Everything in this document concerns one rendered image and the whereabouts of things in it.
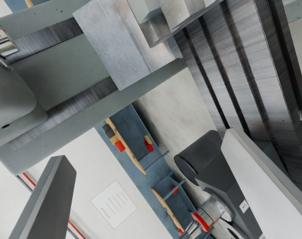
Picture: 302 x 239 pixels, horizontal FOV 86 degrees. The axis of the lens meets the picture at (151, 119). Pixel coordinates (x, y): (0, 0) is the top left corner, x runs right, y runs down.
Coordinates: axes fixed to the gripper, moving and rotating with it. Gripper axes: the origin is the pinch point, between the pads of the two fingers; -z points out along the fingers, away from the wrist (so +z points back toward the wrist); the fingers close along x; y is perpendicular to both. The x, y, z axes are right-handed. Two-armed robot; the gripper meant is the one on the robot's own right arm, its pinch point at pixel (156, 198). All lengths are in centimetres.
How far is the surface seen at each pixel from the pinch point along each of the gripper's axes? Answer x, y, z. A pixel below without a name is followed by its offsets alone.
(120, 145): 63, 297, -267
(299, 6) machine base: -80, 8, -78
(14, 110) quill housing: 17.4, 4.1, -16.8
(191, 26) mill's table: -15.4, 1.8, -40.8
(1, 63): 17.8, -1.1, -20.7
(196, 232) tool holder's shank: -8.3, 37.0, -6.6
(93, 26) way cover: 13, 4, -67
